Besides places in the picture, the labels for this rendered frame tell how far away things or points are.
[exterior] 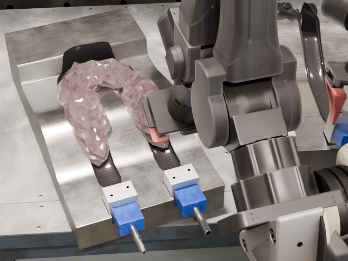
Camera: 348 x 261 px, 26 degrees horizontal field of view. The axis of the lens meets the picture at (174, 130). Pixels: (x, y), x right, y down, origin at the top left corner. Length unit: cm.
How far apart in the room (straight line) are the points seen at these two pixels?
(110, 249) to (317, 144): 42
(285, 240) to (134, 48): 84
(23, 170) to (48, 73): 21
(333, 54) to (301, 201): 77
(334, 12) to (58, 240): 59
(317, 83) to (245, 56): 71
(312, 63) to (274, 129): 71
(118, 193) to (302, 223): 53
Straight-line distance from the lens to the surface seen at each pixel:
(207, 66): 79
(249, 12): 75
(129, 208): 122
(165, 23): 102
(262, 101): 80
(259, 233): 79
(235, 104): 79
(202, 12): 87
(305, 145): 131
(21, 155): 143
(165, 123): 106
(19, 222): 131
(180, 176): 125
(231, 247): 143
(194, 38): 88
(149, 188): 127
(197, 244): 141
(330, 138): 130
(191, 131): 107
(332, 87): 124
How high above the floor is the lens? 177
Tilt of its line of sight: 42 degrees down
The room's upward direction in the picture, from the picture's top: straight up
